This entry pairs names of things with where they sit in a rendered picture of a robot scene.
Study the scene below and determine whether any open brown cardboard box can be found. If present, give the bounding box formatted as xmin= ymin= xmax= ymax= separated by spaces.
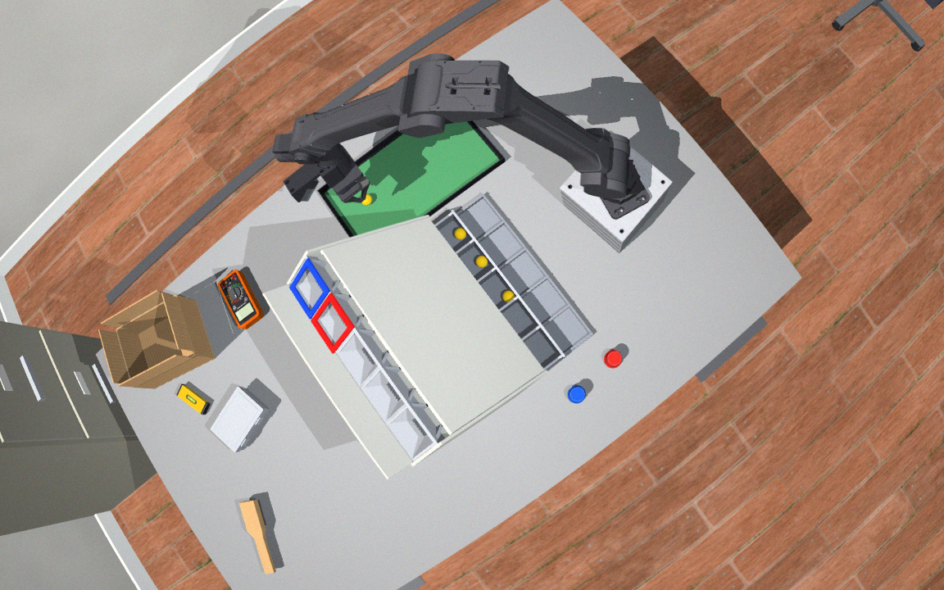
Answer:
xmin=98 ymin=290 xmax=215 ymax=389

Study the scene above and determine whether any green tray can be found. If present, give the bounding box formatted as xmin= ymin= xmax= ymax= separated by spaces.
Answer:
xmin=317 ymin=121 xmax=506 ymax=238

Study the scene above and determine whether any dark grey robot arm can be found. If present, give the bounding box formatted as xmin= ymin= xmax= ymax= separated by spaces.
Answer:
xmin=273 ymin=53 xmax=650 ymax=220

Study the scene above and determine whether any yellow spirit level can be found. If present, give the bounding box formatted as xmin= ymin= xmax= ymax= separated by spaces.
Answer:
xmin=176 ymin=384 xmax=210 ymax=415

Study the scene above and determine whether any red plug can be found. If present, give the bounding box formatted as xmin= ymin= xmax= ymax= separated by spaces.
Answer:
xmin=604 ymin=350 xmax=622 ymax=368

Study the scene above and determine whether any blue square funnel rim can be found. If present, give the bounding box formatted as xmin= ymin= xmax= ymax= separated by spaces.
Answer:
xmin=289 ymin=258 xmax=330 ymax=319

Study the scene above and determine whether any orange digital multimeter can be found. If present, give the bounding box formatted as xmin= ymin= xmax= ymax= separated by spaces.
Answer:
xmin=218 ymin=270 xmax=264 ymax=329

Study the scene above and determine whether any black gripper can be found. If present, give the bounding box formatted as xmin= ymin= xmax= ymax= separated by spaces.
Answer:
xmin=320 ymin=143 xmax=370 ymax=203

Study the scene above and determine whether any red square frame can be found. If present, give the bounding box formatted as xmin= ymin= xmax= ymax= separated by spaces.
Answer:
xmin=311 ymin=293 xmax=355 ymax=354

